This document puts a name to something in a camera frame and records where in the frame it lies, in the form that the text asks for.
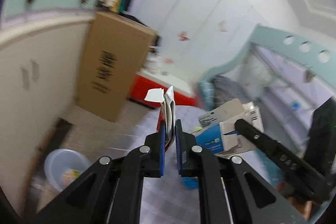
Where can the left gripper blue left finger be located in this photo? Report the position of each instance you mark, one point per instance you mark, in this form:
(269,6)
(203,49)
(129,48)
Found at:
(162,134)

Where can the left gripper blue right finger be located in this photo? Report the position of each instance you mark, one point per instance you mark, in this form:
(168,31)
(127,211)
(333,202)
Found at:
(178,130)

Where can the white red paper box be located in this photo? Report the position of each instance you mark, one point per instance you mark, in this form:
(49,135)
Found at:
(167,111)

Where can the blue white carton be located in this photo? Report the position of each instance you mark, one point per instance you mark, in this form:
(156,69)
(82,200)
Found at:
(218,132)

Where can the light blue trash bin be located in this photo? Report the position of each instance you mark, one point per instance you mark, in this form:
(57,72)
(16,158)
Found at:
(63,166)

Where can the red white storage bench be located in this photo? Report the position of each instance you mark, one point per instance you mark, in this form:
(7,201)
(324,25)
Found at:
(144,81)

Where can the blue plaid pillow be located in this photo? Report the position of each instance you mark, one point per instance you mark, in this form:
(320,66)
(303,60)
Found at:
(206,92)

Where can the grey folded blanket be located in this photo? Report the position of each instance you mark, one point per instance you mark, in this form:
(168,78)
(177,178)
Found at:
(226,90)

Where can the grey checkered tablecloth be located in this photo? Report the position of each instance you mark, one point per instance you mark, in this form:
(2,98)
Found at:
(230,190)

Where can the large brown cardboard box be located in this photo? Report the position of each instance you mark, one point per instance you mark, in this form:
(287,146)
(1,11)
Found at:
(115,50)

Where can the pink butterfly sticker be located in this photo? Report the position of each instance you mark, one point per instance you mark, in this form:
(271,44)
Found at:
(183,36)

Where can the white cabinet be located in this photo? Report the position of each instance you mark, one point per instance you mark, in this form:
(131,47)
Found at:
(39,68)

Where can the teal bunk bed frame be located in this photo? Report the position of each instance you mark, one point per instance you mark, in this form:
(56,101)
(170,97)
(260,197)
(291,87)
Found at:
(309,54)

